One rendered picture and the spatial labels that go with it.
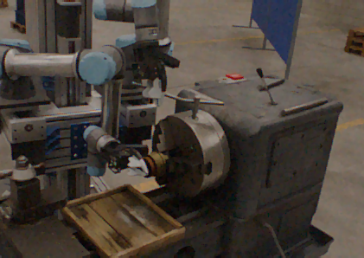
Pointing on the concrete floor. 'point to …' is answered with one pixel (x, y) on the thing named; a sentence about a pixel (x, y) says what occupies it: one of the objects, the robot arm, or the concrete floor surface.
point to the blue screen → (277, 27)
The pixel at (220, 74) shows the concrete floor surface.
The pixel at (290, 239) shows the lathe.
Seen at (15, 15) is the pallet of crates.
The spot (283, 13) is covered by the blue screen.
